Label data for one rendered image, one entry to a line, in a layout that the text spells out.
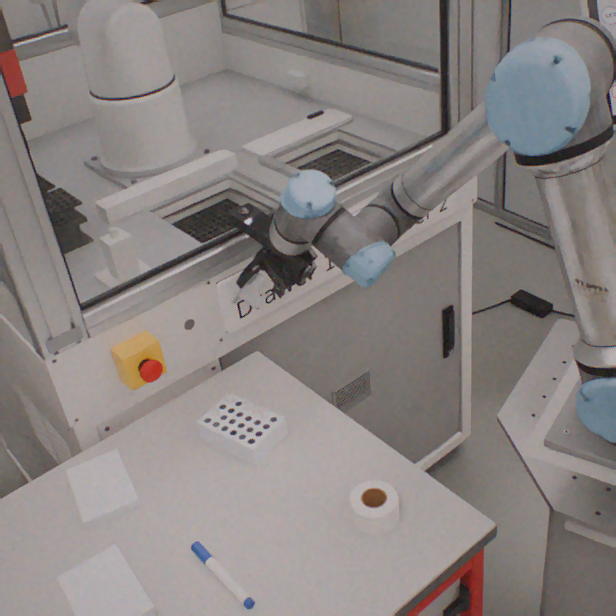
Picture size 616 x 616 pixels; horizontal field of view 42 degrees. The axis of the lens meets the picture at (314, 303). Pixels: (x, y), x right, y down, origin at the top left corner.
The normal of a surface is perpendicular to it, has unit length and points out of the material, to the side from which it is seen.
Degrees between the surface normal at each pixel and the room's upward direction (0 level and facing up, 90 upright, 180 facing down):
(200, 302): 90
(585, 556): 90
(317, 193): 36
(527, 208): 90
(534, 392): 0
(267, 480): 0
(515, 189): 90
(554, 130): 81
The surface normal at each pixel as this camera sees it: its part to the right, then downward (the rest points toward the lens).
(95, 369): 0.64, 0.39
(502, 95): -0.55, 0.38
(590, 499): -0.11, -0.81
